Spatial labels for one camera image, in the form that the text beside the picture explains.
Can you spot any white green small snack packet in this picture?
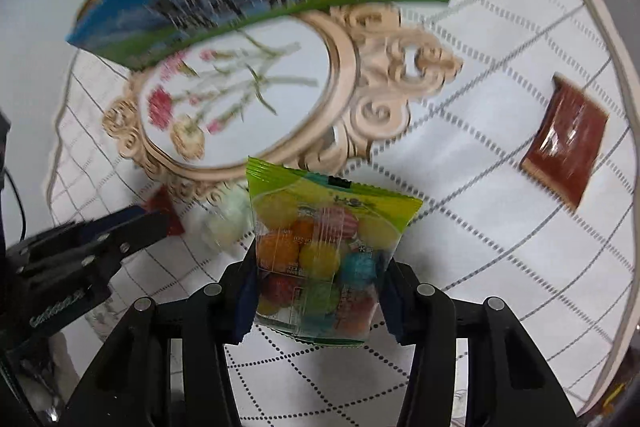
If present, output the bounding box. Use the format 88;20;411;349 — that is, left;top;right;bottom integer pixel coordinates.
190;183;252;254

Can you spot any white floral quilted bedspread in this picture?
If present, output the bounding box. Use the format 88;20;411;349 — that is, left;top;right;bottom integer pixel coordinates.
49;0;639;426

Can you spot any small red snack packet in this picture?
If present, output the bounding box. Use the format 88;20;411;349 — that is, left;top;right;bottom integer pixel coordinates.
144;185;184;236

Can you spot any green colourful candy bag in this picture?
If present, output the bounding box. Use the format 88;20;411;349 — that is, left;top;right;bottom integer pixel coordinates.
245;157;422;346

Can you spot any brown jerky packet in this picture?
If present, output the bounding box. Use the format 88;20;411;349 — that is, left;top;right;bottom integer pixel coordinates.
520;74;608;211

